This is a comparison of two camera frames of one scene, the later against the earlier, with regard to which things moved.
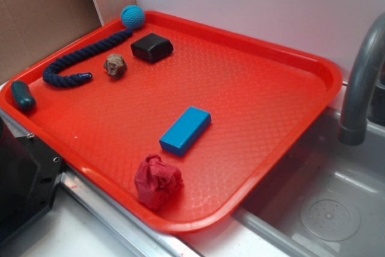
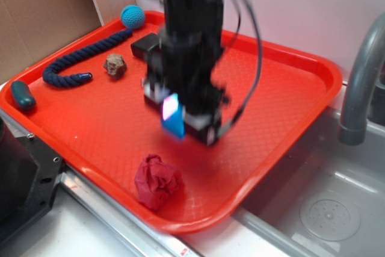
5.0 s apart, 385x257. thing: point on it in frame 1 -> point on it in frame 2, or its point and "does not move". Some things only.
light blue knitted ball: x=132 y=17 does not move
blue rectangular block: x=180 y=136 -> x=172 y=116
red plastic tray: x=177 y=122 does not move
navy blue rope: x=50 y=77 does not move
